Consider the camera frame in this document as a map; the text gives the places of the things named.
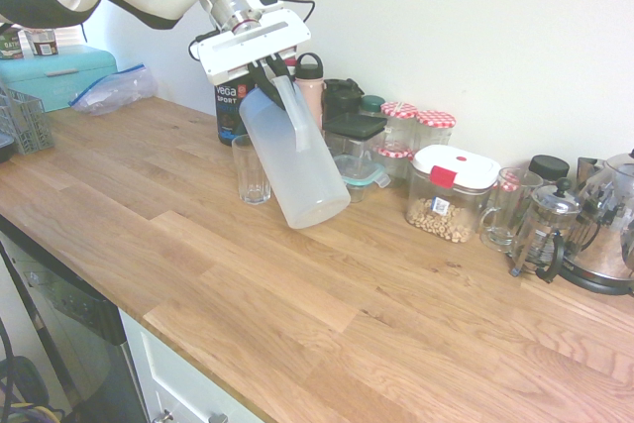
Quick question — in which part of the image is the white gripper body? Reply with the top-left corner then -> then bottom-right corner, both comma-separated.
190,7 -> 312,86

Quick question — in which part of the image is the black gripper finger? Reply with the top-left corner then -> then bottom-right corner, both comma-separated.
249,60 -> 286,110
266,53 -> 289,78

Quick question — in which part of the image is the translucent white plastic pitcher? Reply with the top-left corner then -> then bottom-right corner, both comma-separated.
239,74 -> 352,231

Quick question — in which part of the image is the pink bottle with black lid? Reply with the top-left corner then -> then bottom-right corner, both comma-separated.
294,52 -> 326,130

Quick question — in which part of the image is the black Vega protein tub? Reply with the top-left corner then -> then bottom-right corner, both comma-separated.
213,80 -> 256,147

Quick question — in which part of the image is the dark green shaker bottle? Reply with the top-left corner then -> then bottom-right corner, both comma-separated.
321,77 -> 366,127

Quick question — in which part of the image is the clear ribbed drinking glass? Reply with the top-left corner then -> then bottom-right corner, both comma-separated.
231,134 -> 272,206

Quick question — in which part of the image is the clear container with black lid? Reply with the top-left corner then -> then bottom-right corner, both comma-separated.
322,113 -> 388,172

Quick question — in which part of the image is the green-lidded glass jar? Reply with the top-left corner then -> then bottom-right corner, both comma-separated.
360,94 -> 387,120

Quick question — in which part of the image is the tall jar red checkered lid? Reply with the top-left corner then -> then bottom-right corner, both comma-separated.
379,101 -> 419,152
414,109 -> 458,153

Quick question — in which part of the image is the glass food container teal lid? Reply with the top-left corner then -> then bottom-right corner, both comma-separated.
332,154 -> 391,204

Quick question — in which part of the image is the clear zip plastic bag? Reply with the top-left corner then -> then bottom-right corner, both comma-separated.
67,63 -> 159,118

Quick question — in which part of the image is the small jar red checkered lid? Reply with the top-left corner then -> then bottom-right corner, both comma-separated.
375,144 -> 415,187
497,175 -> 526,196

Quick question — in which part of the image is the teal bread box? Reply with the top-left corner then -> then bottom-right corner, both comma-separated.
0,44 -> 121,115

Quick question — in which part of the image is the cereal container with white lid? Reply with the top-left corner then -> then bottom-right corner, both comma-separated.
404,144 -> 502,245

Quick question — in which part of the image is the dark brown labelled canister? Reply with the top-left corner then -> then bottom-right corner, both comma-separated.
24,26 -> 60,57

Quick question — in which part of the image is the grey plastic basket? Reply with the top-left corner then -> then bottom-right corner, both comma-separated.
0,85 -> 56,157

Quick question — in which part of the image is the green oats canister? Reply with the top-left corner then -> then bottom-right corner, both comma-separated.
0,29 -> 26,62

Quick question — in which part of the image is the clear glass mug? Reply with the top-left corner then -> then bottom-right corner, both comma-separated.
477,166 -> 545,254

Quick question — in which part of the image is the black-lidded jar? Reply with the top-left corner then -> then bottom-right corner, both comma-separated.
527,154 -> 571,187

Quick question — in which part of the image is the white cabinet drawer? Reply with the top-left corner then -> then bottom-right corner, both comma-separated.
118,308 -> 264,423

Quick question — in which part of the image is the glass French press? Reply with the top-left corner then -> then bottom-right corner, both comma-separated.
508,177 -> 583,285

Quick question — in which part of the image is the stainless steel dishwasher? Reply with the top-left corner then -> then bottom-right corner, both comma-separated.
0,217 -> 151,423

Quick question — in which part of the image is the glass and steel electric kettle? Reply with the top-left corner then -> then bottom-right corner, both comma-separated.
559,149 -> 634,298

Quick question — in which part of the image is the silver drawer handle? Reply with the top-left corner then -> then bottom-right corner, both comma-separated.
157,407 -> 230,423

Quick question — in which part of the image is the bundle of floor cables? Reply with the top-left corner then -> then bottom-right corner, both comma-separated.
0,318 -> 66,423

